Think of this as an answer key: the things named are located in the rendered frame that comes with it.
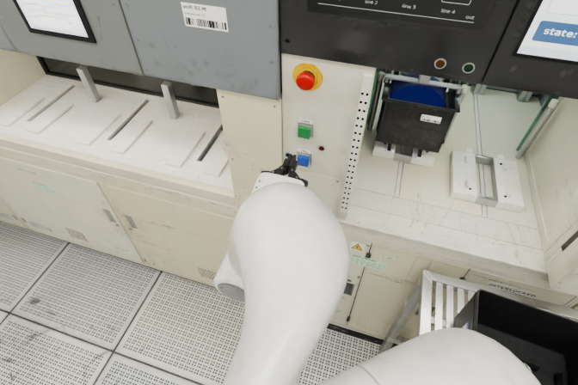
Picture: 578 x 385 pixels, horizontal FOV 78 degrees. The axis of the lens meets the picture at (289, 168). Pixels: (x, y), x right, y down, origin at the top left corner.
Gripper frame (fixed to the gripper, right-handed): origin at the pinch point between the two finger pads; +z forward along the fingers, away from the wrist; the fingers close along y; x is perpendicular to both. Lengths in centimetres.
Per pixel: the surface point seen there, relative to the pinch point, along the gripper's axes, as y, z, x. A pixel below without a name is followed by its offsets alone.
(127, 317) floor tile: -79, -12, -120
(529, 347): 68, -5, -43
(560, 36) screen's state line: 42, 12, 31
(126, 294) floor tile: -87, -2, -120
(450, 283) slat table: 48, 8, -44
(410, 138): 29, 44, -22
